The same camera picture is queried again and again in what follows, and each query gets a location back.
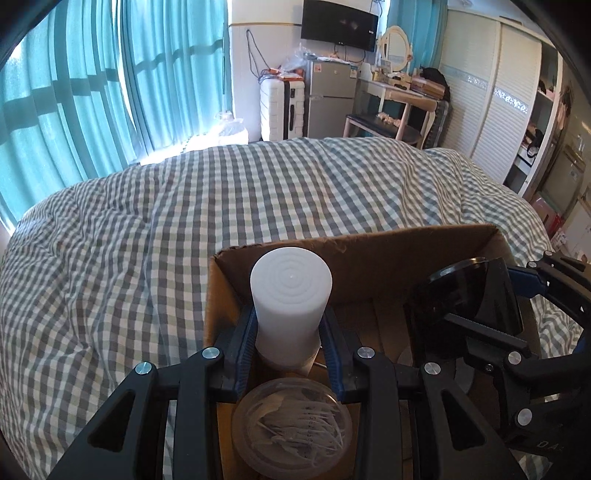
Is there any clear round floss pick container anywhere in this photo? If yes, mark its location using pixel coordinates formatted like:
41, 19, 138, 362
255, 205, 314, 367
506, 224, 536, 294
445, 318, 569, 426
232, 376, 354, 480

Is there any clear plastic bag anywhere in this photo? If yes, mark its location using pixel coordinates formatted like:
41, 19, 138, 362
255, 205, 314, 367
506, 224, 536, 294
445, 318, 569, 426
278, 43, 320, 78

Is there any dark cushioned stool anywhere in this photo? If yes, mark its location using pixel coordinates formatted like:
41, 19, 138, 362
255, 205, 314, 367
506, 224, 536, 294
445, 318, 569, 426
342, 113, 423, 149

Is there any silver mini fridge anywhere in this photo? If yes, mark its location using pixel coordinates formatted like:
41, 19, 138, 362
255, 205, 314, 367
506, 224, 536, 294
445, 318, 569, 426
305, 60, 359, 139

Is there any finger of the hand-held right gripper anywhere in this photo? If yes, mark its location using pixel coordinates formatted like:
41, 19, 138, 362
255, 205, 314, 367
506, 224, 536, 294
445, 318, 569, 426
444, 313, 536, 432
507, 250, 591, 326

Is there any grey white checked blanket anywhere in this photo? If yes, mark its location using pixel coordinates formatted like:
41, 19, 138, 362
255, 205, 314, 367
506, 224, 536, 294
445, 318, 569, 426
0, 136, 583, 480

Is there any teal curtain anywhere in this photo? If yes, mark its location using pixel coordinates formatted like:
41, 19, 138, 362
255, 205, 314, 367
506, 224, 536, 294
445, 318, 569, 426
0, 0, 234, 232

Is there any white cylindrical bottle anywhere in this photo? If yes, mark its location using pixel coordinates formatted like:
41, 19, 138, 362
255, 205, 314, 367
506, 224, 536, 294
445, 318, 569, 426
250, 248, 333, 376

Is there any clear water jug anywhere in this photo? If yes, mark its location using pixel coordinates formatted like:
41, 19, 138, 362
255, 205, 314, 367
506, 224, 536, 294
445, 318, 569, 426
216, 112, 250, 145

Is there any brown cardboard box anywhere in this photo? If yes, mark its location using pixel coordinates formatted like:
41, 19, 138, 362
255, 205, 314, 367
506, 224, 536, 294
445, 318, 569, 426
203, 224, 542, 480

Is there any white suitcase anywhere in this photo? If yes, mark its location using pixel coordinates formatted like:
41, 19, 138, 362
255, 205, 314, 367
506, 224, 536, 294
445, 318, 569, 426
259, 78, 308, 142

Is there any black round jar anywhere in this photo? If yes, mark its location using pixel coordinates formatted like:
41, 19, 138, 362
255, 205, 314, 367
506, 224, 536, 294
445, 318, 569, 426
404, 257, 525, 358

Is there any black wall television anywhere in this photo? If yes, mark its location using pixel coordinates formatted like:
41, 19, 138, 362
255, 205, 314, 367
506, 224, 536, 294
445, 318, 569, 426
300, 0, 380, 53

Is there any white louvered wardrobe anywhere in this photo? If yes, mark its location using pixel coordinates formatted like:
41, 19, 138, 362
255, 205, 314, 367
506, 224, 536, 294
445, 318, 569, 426
435, 9, 563, 195

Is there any hanging wall cable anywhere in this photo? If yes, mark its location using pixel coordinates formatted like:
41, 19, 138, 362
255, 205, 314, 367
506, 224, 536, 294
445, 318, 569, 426
246, 28, 269, 78

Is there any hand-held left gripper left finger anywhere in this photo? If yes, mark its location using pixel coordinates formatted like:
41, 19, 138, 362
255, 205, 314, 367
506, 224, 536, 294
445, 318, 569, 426
46, 305, 258, 480

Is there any black bag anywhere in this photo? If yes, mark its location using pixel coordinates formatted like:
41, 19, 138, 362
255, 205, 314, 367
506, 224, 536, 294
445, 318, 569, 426
421, 67, 451, 101

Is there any white oval vanity mirror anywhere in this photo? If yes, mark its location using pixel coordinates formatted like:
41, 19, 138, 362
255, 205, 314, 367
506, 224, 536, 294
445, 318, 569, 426
376, 25, 413, 75

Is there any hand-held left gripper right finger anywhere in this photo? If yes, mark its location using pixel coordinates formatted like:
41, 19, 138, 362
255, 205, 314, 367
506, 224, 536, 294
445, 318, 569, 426
318, 307, 519, 480

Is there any white vanity table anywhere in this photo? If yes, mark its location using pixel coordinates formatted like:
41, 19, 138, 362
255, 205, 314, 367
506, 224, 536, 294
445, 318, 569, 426
355, 75, 451, 149

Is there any pink box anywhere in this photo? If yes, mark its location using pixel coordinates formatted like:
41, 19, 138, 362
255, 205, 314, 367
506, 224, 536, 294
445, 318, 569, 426
531, 196, 563, 228

